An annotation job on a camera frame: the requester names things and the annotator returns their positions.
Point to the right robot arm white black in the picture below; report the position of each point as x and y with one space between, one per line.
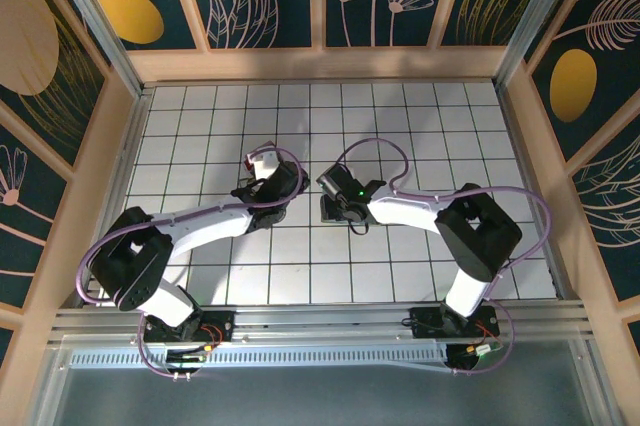
405 208

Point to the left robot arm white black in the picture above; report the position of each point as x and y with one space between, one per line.
210 223

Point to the grey metal shelf plate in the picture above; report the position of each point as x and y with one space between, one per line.
320 396

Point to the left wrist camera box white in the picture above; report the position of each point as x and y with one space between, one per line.
264 166

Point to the aluminium front rail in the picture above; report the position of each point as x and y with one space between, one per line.
320 321

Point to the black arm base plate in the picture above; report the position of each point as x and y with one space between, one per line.
425 326
220 321

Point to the aluminium side rail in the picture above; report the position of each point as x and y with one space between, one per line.
123 171
522 146

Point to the aluminium corner post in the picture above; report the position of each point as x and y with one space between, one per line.
127 77
510 71

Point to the wall panel yellow oval fern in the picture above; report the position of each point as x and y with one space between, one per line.
575 86

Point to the wall panel pale leaf outlines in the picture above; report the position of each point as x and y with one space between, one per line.
610 206

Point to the wall panel single flower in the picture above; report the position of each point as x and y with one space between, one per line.
20 206

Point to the wall panel large beige circle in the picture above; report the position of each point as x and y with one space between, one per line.
30 46

